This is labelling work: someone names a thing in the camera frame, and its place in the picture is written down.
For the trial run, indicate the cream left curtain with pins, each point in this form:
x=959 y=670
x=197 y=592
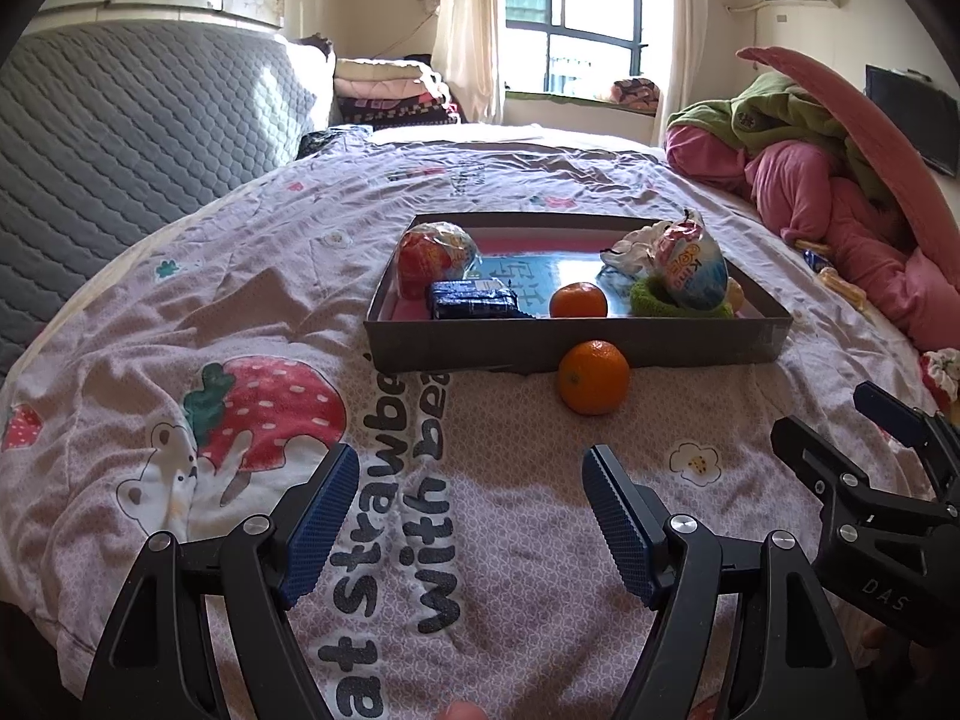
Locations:
x=467 y=53

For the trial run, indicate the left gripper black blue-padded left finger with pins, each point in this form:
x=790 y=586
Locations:
x=156 y=660

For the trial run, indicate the beige walnut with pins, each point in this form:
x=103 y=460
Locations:
x=734 y=295

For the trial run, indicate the orange tangerine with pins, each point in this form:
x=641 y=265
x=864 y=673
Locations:
x=581 y=300
x=593 y=378

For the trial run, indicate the folded blanket stack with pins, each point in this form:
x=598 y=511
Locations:
x=393 y=93

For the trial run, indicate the green blanket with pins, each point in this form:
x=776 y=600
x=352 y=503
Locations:
x=787 y=120

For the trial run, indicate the pink Chinese children's book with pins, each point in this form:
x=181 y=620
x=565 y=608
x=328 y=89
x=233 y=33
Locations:
x=533 y=263

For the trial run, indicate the patterned bag on windowsill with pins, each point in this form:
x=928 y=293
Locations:
x=636 y=93

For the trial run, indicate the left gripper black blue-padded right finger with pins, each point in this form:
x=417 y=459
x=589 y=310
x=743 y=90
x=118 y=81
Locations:
x=788 y=658

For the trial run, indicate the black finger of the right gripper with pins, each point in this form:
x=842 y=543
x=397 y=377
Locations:
x=893 y=557

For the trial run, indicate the clear plastic bag with toy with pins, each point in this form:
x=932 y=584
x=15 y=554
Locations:
x=678 y=259

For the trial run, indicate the black flat television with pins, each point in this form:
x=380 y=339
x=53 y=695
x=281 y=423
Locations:
x=925 y=114

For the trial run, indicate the red white scrunchie cloth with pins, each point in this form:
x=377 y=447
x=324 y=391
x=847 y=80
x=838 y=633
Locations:
x=940 y=371

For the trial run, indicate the dark framed window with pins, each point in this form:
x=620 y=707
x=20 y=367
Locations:
x=571 y=48

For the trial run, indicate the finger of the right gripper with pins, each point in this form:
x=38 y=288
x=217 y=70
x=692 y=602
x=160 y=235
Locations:
x=931 y=437

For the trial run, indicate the pink crumpled duvet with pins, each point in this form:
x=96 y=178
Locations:
x=801 y=195

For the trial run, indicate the cream right curtain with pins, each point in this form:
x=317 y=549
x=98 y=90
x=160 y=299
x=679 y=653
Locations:
x=676 y=31

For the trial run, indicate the yellow snack packet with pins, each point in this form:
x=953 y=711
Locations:
x=851 y=293

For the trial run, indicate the pink long pillow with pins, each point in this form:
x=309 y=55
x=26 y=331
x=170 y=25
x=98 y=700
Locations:
x=890 y=154

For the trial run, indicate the pink strawberry print bedsheet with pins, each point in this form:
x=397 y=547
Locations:
x=231 y=353

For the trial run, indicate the cream curtain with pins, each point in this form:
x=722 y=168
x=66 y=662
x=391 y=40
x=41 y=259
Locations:
x=676 y=31
x=467 y=53

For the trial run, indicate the plastic-wrapped red ball snack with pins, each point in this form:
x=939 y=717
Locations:
x=431 y=252

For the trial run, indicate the grey quilted headboard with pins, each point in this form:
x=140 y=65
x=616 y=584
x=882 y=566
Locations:
x=113 y=130

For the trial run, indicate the blue Oreo cookie packet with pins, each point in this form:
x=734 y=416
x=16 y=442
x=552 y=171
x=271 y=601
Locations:
x=472 y=299

